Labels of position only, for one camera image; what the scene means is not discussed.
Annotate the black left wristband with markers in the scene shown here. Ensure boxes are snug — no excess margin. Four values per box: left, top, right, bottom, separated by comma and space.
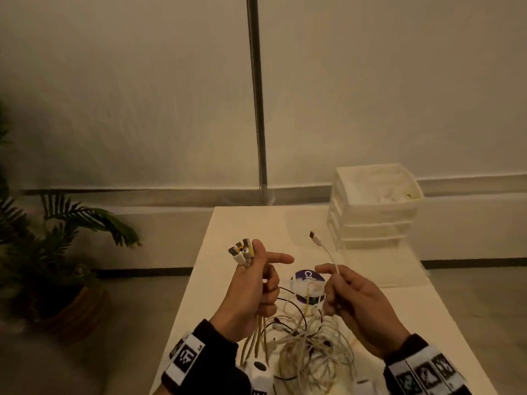
161, 319, 252, 395

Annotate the black wristband with markers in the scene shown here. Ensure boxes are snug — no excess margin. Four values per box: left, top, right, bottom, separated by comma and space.
161, 319, 252, 395
383, 334, 472, 395

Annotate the round purple label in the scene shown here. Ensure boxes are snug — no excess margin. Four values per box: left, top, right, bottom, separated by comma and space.
290, 269, 326, 307

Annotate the black right wristband with markers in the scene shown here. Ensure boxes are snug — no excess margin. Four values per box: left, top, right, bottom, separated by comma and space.
383, 334, 472, 395

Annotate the bundle of USB cables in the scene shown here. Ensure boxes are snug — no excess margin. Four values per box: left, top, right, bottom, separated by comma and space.
263, 279, 359, 395

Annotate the person's left hand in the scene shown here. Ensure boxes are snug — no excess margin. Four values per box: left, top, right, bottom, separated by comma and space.
210, 239, 295, 344

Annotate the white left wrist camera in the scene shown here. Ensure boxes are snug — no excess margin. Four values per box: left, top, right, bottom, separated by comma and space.
240, 359, 276, 395

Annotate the yellow cable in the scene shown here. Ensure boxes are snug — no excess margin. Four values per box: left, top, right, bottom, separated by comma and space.
234, 238, 272, 366

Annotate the white plastic drawer organizer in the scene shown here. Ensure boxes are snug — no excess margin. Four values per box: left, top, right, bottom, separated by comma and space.
327, 163, 425, 251

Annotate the metal wall strip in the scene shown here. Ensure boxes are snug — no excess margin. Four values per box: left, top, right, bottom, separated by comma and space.
246, 0, 269, 198

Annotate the person's right hand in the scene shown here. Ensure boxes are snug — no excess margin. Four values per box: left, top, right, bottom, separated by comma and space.
315, 263, 412, 360

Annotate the green palm plant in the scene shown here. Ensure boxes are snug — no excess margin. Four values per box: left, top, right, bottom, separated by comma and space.
0, 102, 143, 321

